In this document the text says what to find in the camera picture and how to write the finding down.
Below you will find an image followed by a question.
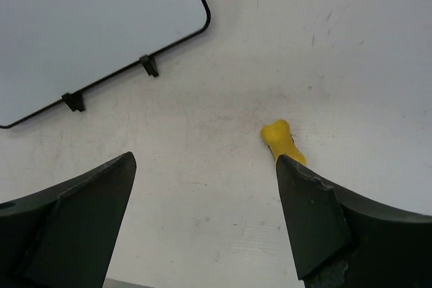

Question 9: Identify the yellow bone-shaped eraser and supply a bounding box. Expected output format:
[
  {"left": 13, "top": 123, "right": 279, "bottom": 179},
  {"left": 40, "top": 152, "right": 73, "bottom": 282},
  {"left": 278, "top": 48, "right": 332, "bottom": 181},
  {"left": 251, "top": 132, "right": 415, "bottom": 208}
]
[{"left": 260, "top": 119, "right": 307, "bottom": 166}]

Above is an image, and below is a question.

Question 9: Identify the aluminium extrusion rail frame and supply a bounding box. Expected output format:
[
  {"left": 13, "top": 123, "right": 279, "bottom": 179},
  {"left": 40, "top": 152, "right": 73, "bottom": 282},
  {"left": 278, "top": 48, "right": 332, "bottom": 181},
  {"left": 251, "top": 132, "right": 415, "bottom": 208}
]
[{"left": 102, "top": 278, "right": 151, "bottom": 288}]

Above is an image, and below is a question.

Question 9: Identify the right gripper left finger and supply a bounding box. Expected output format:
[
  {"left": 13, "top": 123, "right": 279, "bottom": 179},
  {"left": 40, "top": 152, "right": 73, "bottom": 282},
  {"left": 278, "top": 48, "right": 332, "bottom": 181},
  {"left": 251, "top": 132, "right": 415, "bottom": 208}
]
[{"left": 1, "top": 152, "right": 136, "bottom": 287}]

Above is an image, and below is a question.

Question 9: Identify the white whiteboard black frame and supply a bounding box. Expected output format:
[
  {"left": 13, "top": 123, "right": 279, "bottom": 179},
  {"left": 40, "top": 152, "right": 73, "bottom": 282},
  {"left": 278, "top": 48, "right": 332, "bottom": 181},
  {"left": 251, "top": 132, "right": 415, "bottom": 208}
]
[{"left": 1, "top": 0, "right": 211, "bottom": 129}]

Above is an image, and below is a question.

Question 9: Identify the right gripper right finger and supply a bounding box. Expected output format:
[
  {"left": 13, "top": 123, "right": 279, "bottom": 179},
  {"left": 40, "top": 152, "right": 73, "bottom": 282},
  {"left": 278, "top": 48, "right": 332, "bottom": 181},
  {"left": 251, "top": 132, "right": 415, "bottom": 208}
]
[{"left": 276, "top": 155, "right": 431, "bottom": 287}]

